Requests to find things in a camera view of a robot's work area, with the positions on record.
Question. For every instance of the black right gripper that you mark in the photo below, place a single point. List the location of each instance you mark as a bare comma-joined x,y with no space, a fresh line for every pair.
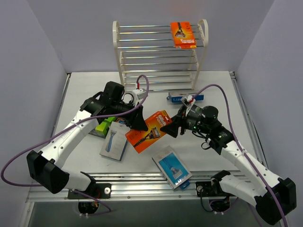
181,120

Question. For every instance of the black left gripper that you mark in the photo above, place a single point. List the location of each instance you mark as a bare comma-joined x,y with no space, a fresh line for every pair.
132,114

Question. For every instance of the orange Gillette Fusion5 razor box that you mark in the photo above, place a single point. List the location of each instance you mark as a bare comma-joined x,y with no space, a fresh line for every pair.
183,36

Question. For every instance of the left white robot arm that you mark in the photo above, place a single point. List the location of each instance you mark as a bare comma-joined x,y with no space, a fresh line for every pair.
46,166

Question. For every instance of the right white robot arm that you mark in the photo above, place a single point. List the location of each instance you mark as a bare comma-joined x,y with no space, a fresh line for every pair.
271,196

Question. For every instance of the white chrome-bar shelf rack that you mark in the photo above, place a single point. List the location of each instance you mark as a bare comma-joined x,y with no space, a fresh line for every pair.
149,49

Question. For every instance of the small orange Gillette razor box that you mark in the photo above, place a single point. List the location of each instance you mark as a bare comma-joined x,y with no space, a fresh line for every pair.
121,121

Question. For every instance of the grey Harry's box blue razor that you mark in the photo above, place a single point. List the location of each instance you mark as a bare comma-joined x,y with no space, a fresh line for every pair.
115,142

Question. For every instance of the Harry's blade cartridge pack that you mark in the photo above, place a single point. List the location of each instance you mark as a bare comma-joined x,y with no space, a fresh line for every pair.
173,168

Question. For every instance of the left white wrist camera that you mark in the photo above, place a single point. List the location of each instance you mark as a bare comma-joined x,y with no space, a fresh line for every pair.
138,95

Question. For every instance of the aluminium rail base frame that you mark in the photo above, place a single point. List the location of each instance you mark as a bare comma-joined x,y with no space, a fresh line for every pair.
136,177

